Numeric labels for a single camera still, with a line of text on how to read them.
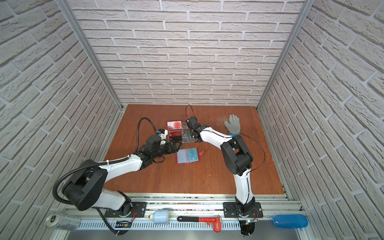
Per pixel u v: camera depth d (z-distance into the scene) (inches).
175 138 38.3
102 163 19.2
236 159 20.5
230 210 29.1
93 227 27.4
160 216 25.4
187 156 36.3
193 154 36.3
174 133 38.4
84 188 16.9
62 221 23.9
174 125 38.4
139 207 29.3
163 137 31.4
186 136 35.3
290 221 27.9
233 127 42.2
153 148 26.4
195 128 29.1
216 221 27.5
